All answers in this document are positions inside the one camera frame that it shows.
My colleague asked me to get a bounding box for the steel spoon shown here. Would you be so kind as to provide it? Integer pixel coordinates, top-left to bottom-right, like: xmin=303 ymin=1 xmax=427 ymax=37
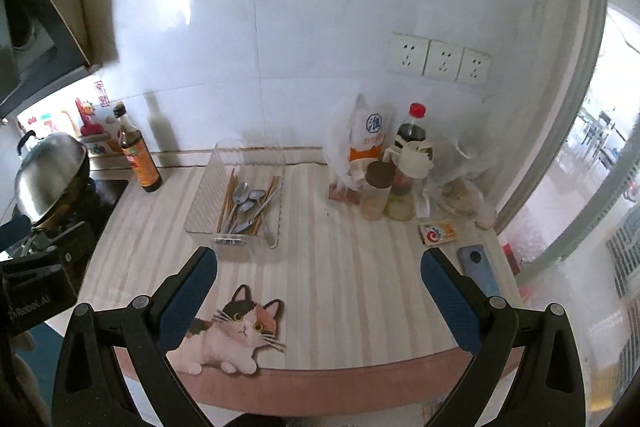
xmin=238 ymin=190 xmax=266 ymax=213
xmin=231 ymin=219 xmax=255 ymax=234
xmin=250 ymin=185 xmax=282 ymax=223
xmin=221 ymin=181 xmax=250 ymax=234

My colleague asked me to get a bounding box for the wooden chopstick green band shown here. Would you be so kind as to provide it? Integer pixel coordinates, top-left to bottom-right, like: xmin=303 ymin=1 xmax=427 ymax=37
xmin=217 ymin=169 xmax=236 ymax=233

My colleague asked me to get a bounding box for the black stove top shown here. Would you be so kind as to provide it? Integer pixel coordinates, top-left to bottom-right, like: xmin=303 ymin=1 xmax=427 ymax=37
xmin=82 ymin=178 xmax=129 ymax=219

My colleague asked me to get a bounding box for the steel wok lid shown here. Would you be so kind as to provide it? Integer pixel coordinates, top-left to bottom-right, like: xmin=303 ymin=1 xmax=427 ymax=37
xmin=14 ymin=130 xmax=89 ymax=227

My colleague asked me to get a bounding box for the blue smartphone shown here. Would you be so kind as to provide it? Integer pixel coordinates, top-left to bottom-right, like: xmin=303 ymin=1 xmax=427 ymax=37
xmin=457 ymin=244 xmax=500 ymax=297

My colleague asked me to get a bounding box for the orange label sauce bottle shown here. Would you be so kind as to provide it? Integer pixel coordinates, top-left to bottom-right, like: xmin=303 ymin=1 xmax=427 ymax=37
xmin=113 ymin=102 xmax=163 ymax=193

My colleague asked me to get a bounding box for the orange seasoning packet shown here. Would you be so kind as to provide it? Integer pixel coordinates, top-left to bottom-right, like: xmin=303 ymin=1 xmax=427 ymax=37
xmin=418 ymin=220 xmax=458 ymax=247

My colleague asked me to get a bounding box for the clear plastic utensil tray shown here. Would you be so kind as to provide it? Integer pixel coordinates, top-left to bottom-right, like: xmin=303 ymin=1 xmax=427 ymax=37
xmin=184 ymin=141 xmax=285 ymax=256

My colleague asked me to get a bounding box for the striped cat table mat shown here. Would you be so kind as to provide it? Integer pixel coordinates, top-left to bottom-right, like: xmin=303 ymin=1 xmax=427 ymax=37
xmin=77 ymin=158 xmax=526 ymax=417

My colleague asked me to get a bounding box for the range hood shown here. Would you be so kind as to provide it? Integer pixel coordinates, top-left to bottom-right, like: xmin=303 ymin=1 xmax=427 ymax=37
xmin=1 ymin=0 xmax=100 ymax=118

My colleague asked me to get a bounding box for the clear plastic bag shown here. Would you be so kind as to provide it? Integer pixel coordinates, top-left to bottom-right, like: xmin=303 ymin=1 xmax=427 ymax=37
xmin=423 ymin=124 xmax=497 ymax=230

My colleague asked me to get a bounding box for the wooden chopstick plain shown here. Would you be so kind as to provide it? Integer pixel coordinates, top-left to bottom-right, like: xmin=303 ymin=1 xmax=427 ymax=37
xmin=250 ymin=176 xmax=282 ymax=235

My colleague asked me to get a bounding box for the white lid oil dispenser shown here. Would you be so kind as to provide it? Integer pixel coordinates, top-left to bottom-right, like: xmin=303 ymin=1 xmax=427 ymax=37
xmin=383 ymin=140 xmax=434 ymax=222

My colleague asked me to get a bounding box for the brown lid glass jar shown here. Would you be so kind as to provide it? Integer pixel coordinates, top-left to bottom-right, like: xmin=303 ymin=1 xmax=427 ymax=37
xmin=360 ymin=160 xmax=395 ymax=221

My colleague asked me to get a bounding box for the red cap dark bottle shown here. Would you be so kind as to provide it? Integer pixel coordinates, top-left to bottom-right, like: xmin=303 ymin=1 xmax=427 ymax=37
xmin=394 ymin=103 xmax=426 ymax=150

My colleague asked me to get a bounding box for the white salt bag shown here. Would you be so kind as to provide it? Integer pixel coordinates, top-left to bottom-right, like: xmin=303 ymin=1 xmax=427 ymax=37
xmin=322 ymin=93 xmax=396 ymax=205

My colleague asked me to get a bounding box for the white wall socket panel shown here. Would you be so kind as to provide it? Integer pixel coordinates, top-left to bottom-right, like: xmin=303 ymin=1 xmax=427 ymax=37
xmin=386 ymin=32 xmax=491 ymax=87

